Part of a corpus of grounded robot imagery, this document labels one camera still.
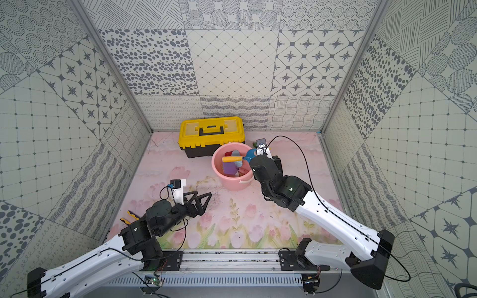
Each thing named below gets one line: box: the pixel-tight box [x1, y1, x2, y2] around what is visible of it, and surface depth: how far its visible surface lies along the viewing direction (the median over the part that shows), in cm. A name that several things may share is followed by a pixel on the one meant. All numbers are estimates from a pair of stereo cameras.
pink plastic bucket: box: [211, 142, 255, 192], surface depth 90 cm
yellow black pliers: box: [119, 210, 140, 226], surface depth 86 cm
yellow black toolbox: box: [178, 116, 246, 159], surface depth 100 cm
